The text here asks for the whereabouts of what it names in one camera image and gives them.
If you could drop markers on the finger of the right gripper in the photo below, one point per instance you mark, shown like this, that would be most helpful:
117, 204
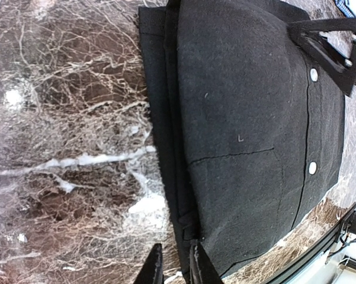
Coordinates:
341, 69

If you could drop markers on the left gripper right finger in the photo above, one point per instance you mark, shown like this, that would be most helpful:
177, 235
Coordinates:
202, 270

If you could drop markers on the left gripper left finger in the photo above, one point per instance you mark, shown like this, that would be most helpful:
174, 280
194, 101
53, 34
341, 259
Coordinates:
152, 269

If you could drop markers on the black long sleeve shirt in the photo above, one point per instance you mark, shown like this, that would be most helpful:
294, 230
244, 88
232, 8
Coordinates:
249, 129

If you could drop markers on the dark blue shirt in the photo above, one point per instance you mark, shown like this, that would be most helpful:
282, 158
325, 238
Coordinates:
343, 6

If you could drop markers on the black front rail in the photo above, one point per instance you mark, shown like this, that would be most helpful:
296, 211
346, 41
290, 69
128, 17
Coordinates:
342, 234

